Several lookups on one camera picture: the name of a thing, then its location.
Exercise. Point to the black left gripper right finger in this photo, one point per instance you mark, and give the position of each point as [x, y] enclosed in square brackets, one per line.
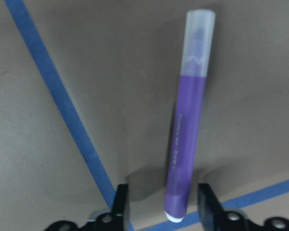
[211, 213]

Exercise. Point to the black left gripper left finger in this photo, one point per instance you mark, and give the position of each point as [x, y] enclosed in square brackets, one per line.
[121, 209]

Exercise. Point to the purple marker pen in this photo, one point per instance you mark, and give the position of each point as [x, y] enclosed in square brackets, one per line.
[198, 37]

